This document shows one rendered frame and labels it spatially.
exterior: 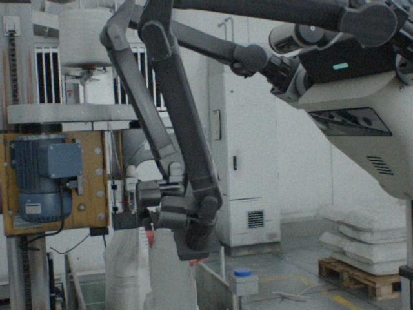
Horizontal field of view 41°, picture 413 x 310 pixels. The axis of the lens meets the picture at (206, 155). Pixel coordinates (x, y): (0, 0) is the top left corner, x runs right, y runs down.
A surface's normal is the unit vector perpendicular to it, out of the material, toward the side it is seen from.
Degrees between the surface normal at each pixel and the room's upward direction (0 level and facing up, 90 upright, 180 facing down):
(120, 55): 101
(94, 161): 90
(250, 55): 88
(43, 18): 90
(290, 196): 90
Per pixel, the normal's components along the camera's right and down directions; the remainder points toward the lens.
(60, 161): 0.67, 0.01
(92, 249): 0.29, 0.04
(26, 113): -0.13, 0.07
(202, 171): 0.01, 0.29
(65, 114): 0.83, 0.00
